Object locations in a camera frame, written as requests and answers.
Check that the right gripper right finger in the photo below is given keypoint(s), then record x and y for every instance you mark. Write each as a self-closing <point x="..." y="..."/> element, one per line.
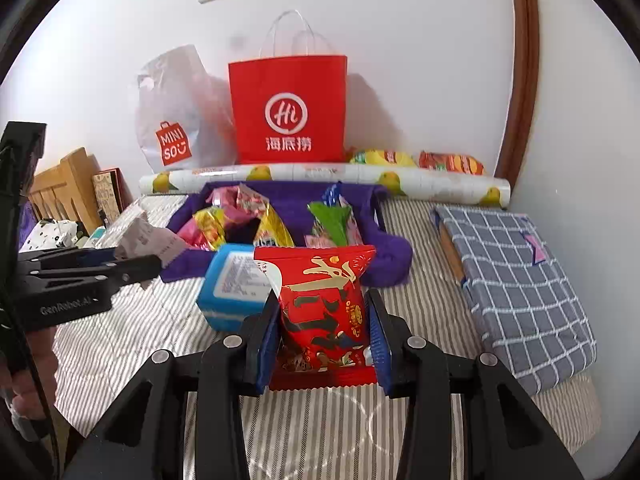
<point x="505" y="434"/>

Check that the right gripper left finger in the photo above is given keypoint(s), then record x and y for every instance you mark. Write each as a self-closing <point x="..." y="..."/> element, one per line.
<point x="141" y="434"/>

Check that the pale pink packet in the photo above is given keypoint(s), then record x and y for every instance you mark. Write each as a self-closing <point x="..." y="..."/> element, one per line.
<point x="141" y="239"/>

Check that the yellow pink snack bag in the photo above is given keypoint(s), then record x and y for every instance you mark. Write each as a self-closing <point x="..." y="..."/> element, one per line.
<point x="205" y="230"/>

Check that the red gold snack packet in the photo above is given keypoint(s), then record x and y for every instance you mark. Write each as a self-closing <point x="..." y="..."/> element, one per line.
<point x="323" y="318"/>

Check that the magenta foil snack packet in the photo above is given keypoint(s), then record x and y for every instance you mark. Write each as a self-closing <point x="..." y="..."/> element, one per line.
<point x="223" y="197"/>

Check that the white strawberry candy packet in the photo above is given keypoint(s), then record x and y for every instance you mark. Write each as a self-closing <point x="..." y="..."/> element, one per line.
<point x="251" y="204"/>

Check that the green triangular snack packet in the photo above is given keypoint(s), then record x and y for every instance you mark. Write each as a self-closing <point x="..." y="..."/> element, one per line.
<point x="330" y="222"/>

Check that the blue cookie packet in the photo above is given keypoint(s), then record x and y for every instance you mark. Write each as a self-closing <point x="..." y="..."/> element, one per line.
<point x="332" y="196"/>

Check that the person's left hand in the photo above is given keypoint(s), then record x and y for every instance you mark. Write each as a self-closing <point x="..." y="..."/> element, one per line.
<point x="26" y="400"/>

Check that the white spotted pillow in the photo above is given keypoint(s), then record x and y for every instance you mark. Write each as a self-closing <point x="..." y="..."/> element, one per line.
<point x="51" y="234"/>

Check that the white green tube box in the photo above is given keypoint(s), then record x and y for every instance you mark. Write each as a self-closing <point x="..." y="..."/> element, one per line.
<point x="95" y="237"/>

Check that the wooden headboard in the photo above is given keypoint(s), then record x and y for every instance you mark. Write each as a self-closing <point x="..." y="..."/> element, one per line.
<point x="65" y="191"/>

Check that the grey checked folded cloth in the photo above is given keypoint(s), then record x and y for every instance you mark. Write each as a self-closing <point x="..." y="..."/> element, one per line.
<point x="522" y="303"/>

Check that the patterned brown book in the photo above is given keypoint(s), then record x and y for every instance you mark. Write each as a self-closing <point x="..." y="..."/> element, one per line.
<point x="112" y="194"/>

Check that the blue tissue pack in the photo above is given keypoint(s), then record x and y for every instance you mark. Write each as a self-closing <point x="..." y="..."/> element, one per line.
<point x="233" y="288"/>

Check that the purple cloth basket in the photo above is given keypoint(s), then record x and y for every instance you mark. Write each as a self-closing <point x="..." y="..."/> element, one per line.
<point x="393" y="259"/>

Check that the white Miniso plastic bag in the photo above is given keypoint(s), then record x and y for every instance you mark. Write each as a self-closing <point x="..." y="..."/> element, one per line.
<point x="182" y="116"/>

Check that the rolled lemon print mat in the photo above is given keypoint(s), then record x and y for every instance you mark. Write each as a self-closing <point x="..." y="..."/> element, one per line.
<point x="412" y="182"/>

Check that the red orange chips bag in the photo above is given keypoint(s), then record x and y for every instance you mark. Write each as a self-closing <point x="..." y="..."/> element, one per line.
<point x="461" y="164"/>

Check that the red Haidilao paper bag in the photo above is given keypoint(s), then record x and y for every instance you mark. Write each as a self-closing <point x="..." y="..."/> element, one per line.
<point x="290" y="108"/>

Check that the yellow chips bag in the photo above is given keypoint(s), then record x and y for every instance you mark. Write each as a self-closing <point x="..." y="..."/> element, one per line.
<point x="382" y="158"/>

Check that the brown wooden door frame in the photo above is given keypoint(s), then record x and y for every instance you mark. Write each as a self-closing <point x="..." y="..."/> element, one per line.
<point x="525" y="73"/>

